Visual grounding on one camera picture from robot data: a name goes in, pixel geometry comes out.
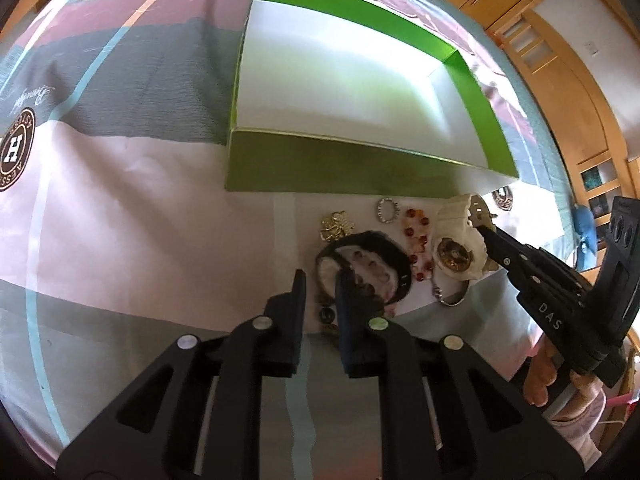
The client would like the silver beaded ring bracelet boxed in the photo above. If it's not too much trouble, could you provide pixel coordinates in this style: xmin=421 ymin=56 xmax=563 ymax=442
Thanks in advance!
xmin=375 ymin=197 xmax=399 ymax=224

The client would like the black wrist band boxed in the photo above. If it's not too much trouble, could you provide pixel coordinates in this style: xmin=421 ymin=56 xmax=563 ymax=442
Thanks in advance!
xmin=316 ymin=231 xmax=412 ymax=304

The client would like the wooden wardrobe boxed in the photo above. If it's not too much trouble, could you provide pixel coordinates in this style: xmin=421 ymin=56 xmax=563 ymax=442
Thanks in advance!
xmin=450 ymin=0 xmax=639 ymax=234

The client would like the silver bangle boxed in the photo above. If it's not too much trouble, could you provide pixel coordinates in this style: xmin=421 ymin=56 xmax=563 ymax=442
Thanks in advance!
xmin=432 ymin=281 xmax=470 ymax=308

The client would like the patterned bed sheet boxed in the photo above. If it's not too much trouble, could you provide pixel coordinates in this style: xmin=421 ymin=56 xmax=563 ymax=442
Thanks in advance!
xmin=1 ymin=0 xmax=575 ymax=479

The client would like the red bead bracelet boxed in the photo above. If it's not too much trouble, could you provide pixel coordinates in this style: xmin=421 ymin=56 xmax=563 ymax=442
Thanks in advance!
xmin=400 ymin=206 xmax=435 ymax=282

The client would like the green cardboard box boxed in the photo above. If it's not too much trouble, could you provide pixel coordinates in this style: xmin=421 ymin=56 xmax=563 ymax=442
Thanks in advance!
xmin=226 ymin=0 xmax=518 ymax=198

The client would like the gold brooch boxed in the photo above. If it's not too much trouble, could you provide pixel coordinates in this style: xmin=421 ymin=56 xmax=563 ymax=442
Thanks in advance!
xmin=320 ymin=210 xmax=355 ymax=243

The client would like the white wrist watch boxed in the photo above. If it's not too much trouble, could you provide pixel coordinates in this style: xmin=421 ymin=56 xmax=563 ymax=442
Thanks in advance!
xmin=432 ymin=194 xmax=498 ymax=281

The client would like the person's hand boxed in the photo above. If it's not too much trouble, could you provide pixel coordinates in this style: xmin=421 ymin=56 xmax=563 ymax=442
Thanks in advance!
xmin=523 ymin=336 xmax=603 ymax=419

